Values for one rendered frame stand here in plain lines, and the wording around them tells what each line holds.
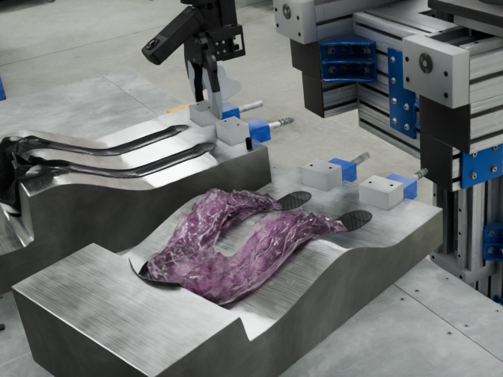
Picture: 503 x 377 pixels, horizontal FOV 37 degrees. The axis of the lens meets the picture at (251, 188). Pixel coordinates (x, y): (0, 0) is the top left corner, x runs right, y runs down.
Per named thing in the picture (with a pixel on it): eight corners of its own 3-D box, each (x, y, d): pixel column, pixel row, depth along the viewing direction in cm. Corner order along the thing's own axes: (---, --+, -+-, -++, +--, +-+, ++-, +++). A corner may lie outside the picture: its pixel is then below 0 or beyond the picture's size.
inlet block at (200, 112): (256, 113, 140) (253, 85, 138) (269, 120, 136) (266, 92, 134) (192, 132, 135) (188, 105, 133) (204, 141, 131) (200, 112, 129)
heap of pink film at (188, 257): (263, 199, 110) (257, 150, 107) (362, 233, 99) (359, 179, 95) (122, 282, 95) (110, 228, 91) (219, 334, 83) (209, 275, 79)
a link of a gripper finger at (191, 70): (226, 102, 137) (226, 57, 131) (196, 111, 135) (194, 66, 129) (218, 93, 139) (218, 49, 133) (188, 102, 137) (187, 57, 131)
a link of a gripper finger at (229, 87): (251, 111, 129) (237, 58, 127) (220, 121, 127) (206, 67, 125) (243, 111, 132) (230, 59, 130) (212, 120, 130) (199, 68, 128)
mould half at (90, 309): (302, 196, 122) (296, 134, 117) (443, 243, 105) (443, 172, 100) (33, 361, 92) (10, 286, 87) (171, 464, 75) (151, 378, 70)
